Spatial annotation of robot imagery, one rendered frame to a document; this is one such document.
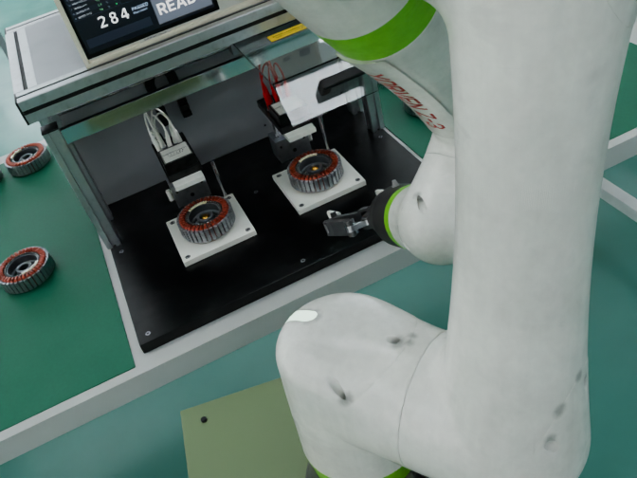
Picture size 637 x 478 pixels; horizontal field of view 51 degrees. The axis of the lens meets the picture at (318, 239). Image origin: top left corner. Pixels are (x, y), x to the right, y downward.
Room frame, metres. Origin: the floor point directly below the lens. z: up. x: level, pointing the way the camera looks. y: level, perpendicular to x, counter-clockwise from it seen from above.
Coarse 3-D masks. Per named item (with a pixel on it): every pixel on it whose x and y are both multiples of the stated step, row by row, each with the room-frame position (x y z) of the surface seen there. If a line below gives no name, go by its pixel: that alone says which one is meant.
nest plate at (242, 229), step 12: (240, 216) 1.07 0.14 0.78; (168, 228) 1.11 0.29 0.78; (240, 228) 1.04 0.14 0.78; (252, 228) 1.03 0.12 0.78; (180, 240) 1.05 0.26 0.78; (216, 240) 1.02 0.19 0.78; (228, 240) 1.01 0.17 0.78; (240, 240) 1.01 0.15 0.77; (180, 252) 1.02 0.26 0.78; (192, 252) 1.01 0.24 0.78; (204, 252) 1.00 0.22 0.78; (216, 252) 1.00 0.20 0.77
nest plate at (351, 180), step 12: (324, 168) 1.16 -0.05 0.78; (348, 168) 1.13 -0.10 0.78; (276, 180) 1.16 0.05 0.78; (288, 180) 1.15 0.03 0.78; (348, 180) 1.09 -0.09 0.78; (360, 180) 1.08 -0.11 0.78; (288, 192) 1.11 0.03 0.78; (300, 192) 1.10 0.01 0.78; (324, 192) 1.07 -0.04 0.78; (336, 192) 1.06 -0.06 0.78; (348, 192) 1.06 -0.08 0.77; (300, 204) 1.06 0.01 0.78; (312, 204) 1.05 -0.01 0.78
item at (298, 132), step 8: (272, 96) 1.30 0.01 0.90; (264, 104) 1.28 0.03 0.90; (272, 104) 1.22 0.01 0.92; (280, 104) 1.21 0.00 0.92; (264, 112) 1.26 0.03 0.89; (272, 112) 1.20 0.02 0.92; (280, 112) 1.18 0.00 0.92; (272, 120) 1.21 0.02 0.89; (280, 120) 1.17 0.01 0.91; (288, 120) 1.17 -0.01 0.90; (312, 120) 1.18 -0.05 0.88; (280, 128) 1.17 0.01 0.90; (288, 128) 1.17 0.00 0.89; (296, 128) 1.17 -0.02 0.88; (304, 128) 1.17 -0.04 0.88; (312, 128) 1.16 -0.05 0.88; (288, 136) 1.15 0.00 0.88; (296, 136) 1.15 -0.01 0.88; (304, 136) 1.15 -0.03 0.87
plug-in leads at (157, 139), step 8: (152, 112) 1.23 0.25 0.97; (160, 112) 1.22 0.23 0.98; (152, 120) 1.23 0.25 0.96; (168, 120) 1.20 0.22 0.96; (152, 128) 1.22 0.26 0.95; (152, 136) 1.19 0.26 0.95; (160, 136) 1.24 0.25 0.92; (168, 136) 1.19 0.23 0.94; (176, 136) 1.20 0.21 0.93; (160, 144) 1.21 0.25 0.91; (168, 144) 1.19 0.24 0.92
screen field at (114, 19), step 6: (126, 6) 1.20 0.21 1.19; (108, 12) 1.20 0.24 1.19; (114, 12) 1.20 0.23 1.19; (120, 12) 1.20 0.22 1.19; (126, 12) 1.20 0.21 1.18; (96, 18) 1.19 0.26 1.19; (102, 18) 1.19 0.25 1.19; (108, 18) 1.20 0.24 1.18; (114, 18) 1.20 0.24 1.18; (120, 18) 1.20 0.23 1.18; (126, 18) 1.20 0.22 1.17; (132, 18) 1.20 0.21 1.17; (102, 24) 1.19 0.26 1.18; (108, 24) 1.19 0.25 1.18; (114, 24) 1.20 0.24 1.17
